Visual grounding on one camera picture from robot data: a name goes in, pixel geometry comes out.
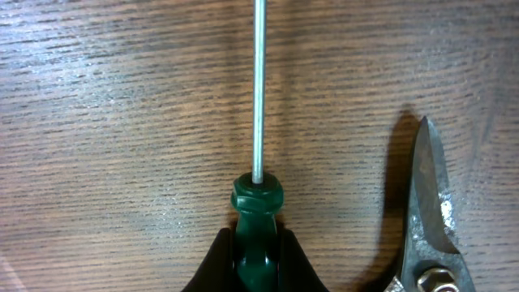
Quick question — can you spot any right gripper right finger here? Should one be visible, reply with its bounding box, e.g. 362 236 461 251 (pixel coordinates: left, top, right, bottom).
278 230 328 292

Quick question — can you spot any green handled screwdriver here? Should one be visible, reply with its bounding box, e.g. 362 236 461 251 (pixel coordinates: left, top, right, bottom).
231 0 284 291

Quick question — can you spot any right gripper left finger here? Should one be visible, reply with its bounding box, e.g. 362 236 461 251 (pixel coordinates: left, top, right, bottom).
182 228 234 292

